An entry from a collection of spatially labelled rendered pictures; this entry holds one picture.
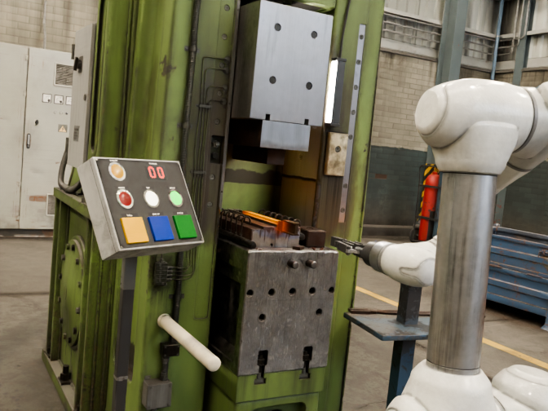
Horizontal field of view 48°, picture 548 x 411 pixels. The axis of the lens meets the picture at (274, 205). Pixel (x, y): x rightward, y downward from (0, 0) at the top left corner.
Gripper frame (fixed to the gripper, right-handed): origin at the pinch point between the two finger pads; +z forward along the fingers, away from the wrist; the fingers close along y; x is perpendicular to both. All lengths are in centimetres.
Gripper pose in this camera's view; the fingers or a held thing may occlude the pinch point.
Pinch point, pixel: (338, 242)
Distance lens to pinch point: 194.5
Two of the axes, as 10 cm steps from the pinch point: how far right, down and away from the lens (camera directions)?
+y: 8.7, 0.4, 4.9
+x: 1.0, -9.9, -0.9
